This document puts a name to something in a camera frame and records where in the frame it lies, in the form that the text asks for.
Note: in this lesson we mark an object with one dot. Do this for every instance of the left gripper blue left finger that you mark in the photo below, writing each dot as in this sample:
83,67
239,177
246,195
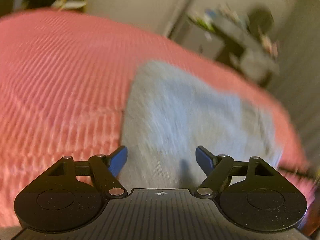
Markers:
102,165

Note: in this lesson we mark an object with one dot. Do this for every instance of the grey sweatpants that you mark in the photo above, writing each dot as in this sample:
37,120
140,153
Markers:
170,112

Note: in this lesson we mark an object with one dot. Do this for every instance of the grey drawer cabinet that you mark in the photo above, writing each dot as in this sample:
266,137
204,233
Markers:
191,36

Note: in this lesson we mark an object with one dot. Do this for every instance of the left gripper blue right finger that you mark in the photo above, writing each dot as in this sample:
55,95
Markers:
209,162

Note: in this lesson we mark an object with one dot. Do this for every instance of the round black mirror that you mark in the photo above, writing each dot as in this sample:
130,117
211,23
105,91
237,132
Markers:
260,21

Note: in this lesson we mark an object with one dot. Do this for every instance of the grey vanity desk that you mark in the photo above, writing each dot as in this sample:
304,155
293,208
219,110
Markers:
243,52

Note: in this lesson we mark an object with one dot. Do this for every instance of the pink ribbed bedspread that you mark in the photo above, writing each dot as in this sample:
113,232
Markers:
65,80

